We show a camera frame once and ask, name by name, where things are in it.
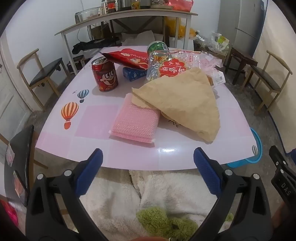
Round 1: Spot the white plastic bag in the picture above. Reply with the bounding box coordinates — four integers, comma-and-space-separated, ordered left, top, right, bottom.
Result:
208, 32, 231, 52

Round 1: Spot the wooden chair with black seat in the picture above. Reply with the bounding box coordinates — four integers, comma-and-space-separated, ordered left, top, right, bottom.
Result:
240, 50, 293, 116
17, 49, 68, 112

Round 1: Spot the white side table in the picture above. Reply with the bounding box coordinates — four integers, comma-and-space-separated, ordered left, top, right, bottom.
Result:
55, 10, 199, 75

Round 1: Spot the clear plastic wrapper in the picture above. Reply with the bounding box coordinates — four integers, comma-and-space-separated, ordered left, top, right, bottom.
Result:
199, 50, 223, 71

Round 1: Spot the silver rice cooker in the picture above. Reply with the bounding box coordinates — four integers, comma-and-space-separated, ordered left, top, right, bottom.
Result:
117, 0, 133, 11

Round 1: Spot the black cloth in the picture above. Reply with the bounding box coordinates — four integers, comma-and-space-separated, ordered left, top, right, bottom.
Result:
72, 38, 122, 55

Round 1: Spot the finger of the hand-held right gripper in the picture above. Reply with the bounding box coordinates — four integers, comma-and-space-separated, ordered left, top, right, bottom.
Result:
269, 146, 289, 174

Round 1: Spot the white and orange carton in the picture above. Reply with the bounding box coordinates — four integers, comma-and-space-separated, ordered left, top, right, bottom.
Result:
206, 69, 226, 88

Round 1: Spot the red snack packet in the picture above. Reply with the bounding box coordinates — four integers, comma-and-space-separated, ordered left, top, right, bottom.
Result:
101, 47, 149, 70

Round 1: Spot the yellow plastic bag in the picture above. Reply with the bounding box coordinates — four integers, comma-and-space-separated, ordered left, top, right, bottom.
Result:
165, 17, 196, 39

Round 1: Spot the green plastic bottle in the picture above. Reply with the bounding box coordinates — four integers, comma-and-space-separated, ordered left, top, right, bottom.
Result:
147, 41, 170, 55

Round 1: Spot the glass container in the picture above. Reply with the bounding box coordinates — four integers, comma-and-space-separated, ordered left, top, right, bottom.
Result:
75, 7, 101, 24

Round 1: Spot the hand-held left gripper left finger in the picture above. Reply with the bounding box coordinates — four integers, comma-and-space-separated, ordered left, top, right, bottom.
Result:
25, 148, 109, 241

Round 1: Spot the brown cardboard box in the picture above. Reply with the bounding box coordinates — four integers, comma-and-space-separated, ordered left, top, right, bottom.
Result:
208, 46, 230, 62

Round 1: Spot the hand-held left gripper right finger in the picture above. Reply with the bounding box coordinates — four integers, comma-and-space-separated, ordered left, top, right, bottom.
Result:
190, 147, 273, 241

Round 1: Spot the grey refrigerator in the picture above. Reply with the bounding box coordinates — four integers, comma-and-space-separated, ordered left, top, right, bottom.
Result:
234, 0, 266, 51

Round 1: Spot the dark wooden stool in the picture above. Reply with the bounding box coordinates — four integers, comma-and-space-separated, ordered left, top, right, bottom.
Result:
225, 47, 258, 85

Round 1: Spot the blue toothpaste box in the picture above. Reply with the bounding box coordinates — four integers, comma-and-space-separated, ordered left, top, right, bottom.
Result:
122, 66, 148, 81

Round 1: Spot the white door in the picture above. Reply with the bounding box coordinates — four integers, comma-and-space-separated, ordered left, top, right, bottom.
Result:
0, 50, 31, 131

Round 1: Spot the blue plastic wastebasket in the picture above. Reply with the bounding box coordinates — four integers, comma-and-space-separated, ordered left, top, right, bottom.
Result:
226, 127, 263, 169

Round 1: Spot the pink bubble wrap mailer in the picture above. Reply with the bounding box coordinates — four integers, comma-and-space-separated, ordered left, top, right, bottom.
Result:
109, 93, 161, 146

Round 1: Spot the red jar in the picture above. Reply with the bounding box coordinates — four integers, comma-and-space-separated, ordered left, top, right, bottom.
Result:
105, 0, 117, 14

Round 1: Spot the grey pillow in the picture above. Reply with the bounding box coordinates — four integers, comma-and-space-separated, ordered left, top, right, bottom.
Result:
121, 31, 156, 47

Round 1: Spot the clear bag with red label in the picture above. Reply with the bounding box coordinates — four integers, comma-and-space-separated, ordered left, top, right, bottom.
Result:
146, 49, 202, 82

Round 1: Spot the brown paper sheet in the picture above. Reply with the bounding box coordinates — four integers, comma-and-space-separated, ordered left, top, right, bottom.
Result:
131, 67, 220, 142

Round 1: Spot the red plastic bag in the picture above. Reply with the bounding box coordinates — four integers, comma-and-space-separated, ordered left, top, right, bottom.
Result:
167, 0, 194, 12

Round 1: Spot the red drink can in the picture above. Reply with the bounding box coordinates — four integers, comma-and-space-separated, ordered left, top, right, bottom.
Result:
91, 56, 119, 93

